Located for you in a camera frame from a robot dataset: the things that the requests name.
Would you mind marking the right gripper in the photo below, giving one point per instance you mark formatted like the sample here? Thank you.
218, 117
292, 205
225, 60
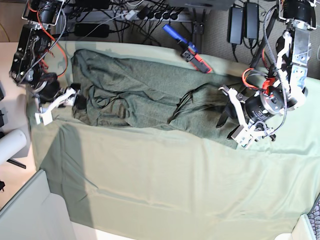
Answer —
77, 99

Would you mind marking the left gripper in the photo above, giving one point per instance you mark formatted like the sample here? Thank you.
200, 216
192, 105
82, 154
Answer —
227, 114

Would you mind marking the dark green T-shirt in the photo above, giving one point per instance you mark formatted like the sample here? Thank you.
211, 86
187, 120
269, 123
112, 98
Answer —
128, 92

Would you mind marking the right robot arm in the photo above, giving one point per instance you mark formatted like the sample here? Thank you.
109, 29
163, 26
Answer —
29, 68

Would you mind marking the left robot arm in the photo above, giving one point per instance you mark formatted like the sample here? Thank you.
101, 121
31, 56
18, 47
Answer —
275, 81

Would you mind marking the blue and orange clamp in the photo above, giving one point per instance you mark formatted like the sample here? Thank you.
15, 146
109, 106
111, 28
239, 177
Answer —
189, 51

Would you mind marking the black box on floor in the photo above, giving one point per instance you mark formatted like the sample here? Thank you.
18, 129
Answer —
91, 30

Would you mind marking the white cylinder roll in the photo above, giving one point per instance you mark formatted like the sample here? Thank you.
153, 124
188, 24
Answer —
11, 143

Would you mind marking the white charger plug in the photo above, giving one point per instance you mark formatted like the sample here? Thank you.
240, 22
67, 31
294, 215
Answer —
131, 15

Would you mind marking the light green table cloth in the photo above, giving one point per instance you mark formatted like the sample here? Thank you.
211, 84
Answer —
150, 184

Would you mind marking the grey power strip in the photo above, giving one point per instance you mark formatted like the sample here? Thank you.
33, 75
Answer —
160, 15

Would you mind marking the left black power adapter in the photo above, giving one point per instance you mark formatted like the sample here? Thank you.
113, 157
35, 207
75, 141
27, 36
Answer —
251, 20

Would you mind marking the light green box edge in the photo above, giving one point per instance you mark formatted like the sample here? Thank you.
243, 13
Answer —
34, 213

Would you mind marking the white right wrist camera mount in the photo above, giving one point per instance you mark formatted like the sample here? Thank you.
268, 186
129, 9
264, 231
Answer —
43, 115

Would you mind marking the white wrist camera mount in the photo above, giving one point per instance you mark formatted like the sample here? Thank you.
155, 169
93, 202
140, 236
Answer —
251, 128
43, 115

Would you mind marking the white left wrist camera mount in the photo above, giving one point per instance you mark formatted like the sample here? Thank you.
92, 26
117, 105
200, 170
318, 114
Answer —
251, 128

